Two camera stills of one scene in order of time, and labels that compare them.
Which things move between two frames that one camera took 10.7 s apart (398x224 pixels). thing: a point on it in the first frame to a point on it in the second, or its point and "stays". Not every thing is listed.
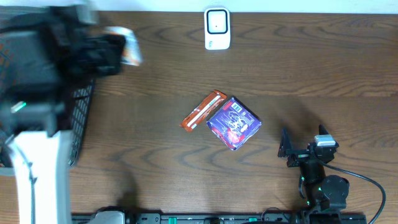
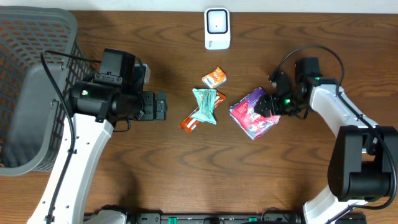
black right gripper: [302, 156] to [270, 104]
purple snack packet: [234, 124] to [254, 123]
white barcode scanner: [217, 28] stays
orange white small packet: [132, 54] to [216, 78]
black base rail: [221, 218] stays
